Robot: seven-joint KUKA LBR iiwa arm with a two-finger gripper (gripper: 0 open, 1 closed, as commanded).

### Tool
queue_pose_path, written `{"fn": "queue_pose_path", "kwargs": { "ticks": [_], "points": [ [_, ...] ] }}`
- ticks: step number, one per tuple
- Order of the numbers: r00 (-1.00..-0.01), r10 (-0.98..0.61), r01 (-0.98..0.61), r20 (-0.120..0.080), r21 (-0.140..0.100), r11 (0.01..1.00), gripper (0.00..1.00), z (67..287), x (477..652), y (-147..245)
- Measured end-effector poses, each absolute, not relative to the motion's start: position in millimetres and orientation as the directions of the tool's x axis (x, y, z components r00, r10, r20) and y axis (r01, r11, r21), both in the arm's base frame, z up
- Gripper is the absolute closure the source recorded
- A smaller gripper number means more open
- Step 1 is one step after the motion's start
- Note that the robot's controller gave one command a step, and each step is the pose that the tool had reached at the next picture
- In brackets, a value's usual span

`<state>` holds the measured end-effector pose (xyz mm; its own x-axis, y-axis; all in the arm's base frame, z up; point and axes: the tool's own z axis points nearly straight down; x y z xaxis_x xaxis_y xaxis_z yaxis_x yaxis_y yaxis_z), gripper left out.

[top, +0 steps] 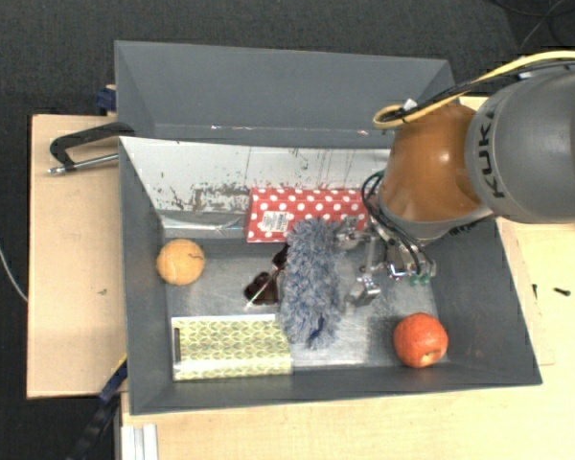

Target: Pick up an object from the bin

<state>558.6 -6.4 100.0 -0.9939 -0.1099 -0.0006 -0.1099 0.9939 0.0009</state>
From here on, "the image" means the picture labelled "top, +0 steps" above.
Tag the grey metal bin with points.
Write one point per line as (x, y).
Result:
(220, 89)

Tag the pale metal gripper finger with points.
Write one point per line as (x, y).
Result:
(365, 292)
(352, 240)

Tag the orange fruit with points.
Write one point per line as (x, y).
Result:
(419, 338)

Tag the yellow tennis ball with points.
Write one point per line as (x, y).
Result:
(179, 261)

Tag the red white-dotted box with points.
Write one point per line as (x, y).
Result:
(311, 206)

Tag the green patterned flat box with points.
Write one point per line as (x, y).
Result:
(230, 348)

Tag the blue-grey fluffy cloth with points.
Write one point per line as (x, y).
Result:
(311, 281)

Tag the dark red-brown sunglasses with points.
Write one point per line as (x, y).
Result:
(263, 292)

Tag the small black screw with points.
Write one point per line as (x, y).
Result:
(563, 292)

